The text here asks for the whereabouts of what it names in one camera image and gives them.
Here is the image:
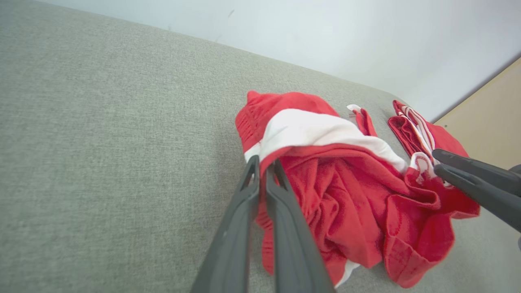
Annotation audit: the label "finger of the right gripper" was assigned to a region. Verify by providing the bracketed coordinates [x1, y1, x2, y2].
[435, 164, 521, 232]
[432, 149, 521, 196]

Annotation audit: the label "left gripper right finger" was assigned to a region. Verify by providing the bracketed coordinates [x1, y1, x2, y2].
[265, 160, 335, 293]

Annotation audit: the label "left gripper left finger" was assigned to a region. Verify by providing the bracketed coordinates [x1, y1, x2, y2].
[190, 155, 261, 293]

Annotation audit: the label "red Bulls 23 jersey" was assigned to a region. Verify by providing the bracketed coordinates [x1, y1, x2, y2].
[388, 100, 481, 219]

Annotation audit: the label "red shorts with white band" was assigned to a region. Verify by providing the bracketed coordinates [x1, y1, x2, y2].
[235, 90, 456, 289]

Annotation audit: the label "grey fabric sofa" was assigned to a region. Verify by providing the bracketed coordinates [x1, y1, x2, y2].
[0, 0, 521, 293]

